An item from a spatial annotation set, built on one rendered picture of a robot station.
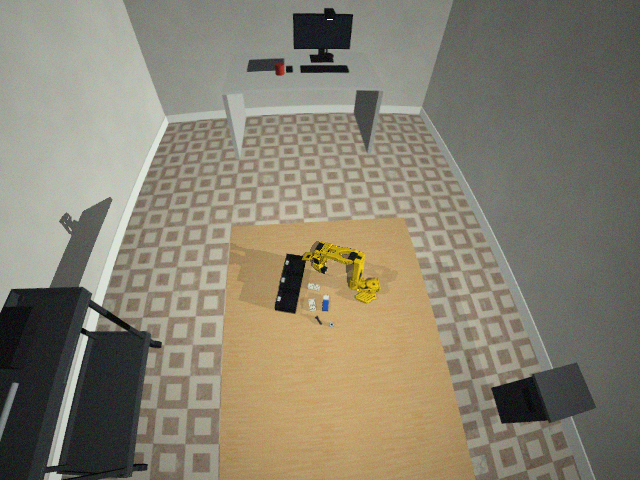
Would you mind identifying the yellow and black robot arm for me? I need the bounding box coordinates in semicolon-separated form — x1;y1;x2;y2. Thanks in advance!
313;242;379;304

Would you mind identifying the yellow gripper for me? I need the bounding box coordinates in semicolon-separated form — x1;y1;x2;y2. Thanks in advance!
302;252;329;272

